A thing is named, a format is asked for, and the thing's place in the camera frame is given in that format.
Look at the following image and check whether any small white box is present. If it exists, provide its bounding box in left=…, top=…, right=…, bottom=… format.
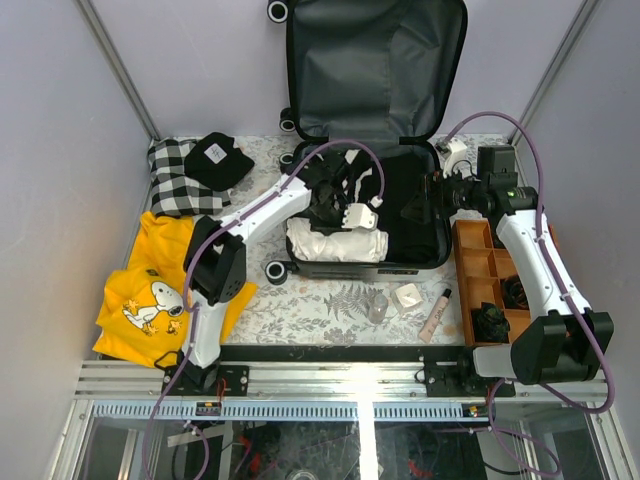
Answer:
left=391, top=283, right=423, bottom=315

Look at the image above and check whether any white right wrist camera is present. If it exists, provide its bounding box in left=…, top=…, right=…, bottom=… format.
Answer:
left=435, top=138, right=468, bottom=178

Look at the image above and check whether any cream white cloth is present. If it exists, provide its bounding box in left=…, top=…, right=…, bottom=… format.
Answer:
left=286, top=218, right=389, bottom=263

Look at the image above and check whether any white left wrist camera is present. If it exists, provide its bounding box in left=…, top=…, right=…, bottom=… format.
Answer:
left=341, top=203, right=379, bottom=230

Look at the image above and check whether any pink cosmetic tube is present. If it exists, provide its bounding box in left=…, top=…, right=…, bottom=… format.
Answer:
left=418, top=288, right=452, bottom=344

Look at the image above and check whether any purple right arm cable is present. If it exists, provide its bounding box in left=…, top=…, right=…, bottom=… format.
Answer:
left=444, top=110, right=621, bottom=479

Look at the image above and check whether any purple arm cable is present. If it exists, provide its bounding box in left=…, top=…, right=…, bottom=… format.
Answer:
left=444, top=110, right=621, bottom=479
left=142, top=138, right=386, bottom=480

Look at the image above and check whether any black garment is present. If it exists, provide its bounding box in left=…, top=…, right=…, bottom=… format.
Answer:
left=378, top=154, right=442, bottom=267

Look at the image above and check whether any wooden compartment organizer tray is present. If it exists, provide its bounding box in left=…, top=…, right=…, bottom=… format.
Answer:
left=452, top=220, right=531, bottom=346

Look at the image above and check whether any zebra pattern fleece blanket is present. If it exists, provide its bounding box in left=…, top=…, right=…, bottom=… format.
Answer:
left=329, top=149, right=385, bottom=216

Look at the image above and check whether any black rolled item middle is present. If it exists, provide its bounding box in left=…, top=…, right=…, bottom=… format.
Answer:
left=501, top=275, right=529, bottom=310

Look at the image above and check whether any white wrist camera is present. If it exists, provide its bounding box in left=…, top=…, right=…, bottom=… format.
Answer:
left=435, top=138, right=468, bottom=178
left=341, top=203, right=379, bottom=230

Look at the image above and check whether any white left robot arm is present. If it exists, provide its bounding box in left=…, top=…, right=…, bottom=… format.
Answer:
left=175, top=154, right=349, bottom=395

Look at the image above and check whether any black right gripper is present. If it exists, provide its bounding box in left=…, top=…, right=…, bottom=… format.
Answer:
left=400, top=162, right=488, bottom=224

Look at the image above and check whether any yellow Snoopy t-shirt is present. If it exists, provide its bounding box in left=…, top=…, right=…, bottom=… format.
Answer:
left=92, top=212, right=258, bottom=370

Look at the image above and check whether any black white checkered cloth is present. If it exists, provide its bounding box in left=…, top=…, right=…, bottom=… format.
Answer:
left=147, top=137, right=231, bottom=218

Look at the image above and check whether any black cap with label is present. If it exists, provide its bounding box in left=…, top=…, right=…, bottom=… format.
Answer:
left=184, top=132, right=255, bottom=192

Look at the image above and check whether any small clear glass bottle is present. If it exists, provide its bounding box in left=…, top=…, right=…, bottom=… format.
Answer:
left=367, top=294, right=389, bottom=324

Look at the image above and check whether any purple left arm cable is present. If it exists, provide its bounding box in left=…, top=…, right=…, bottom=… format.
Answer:
left=142, top=138, right=386, bottom=480

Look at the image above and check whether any aluminium front rail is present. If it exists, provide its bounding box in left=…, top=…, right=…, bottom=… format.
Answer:
left=74, top=360, right=614, bottom=401

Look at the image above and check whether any dark green rolled item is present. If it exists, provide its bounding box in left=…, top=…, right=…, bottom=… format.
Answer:
left=471, top=302, right=510, bottom=343

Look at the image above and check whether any floral patterned table cloth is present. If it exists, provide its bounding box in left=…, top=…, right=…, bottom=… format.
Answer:
left=149, top=133, right=521, bottom=347

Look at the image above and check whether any black open suitcase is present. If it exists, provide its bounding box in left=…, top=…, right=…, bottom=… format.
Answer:
left=281, top=1, right=468, bottom=281

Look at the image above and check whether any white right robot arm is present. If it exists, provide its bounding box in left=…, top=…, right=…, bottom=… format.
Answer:
left=403, top=145, right=614, bottom=395

